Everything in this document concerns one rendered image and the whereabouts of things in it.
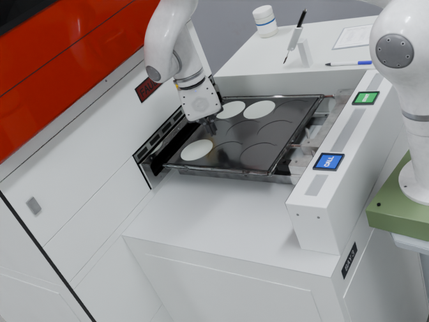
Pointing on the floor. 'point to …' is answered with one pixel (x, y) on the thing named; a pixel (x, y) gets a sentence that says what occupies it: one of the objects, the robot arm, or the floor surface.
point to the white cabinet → (293, 279)
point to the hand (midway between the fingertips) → (210, 128)
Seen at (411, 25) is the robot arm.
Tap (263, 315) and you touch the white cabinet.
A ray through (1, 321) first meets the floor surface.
